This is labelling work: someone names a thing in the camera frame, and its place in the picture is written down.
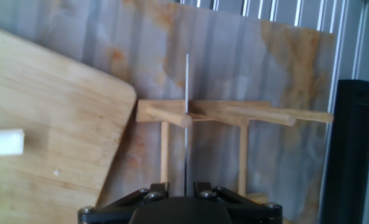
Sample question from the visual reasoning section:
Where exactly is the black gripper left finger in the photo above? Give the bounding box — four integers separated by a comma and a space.
78, 182, 171, 224

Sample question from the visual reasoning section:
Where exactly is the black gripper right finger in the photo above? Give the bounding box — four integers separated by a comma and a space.
193, 182, 283, 224

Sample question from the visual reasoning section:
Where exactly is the steel cleaver knife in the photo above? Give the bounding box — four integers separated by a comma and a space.
184, 53, 190, 197

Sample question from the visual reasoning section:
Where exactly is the wooden peg knife rack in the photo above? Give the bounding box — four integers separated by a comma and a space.
136, 98, 334, 203

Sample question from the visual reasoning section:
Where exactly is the wooden cutting board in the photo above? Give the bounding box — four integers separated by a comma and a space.
0, 23, 138, 224

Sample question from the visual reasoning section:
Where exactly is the black rectangular block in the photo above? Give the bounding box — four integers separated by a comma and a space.
319, 79, 369, 224

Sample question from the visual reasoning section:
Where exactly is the white scallion stalk piece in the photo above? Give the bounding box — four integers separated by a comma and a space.
0, 128, 26, 156

